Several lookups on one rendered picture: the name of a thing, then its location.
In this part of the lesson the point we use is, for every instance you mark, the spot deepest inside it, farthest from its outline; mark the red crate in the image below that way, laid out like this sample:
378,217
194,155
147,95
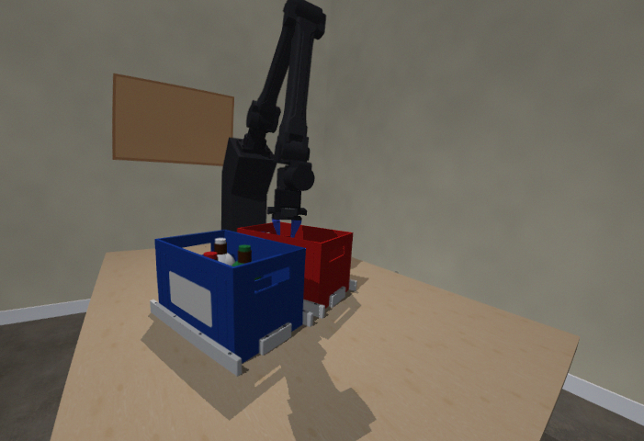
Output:
327,267

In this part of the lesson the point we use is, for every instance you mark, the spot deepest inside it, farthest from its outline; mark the blue plastic crate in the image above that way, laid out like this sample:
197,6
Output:
225,302

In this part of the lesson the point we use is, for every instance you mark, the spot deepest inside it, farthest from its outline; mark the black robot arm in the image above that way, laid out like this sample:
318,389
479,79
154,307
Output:
293,53

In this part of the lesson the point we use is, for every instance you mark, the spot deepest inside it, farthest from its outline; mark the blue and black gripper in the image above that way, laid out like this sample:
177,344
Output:
276,217

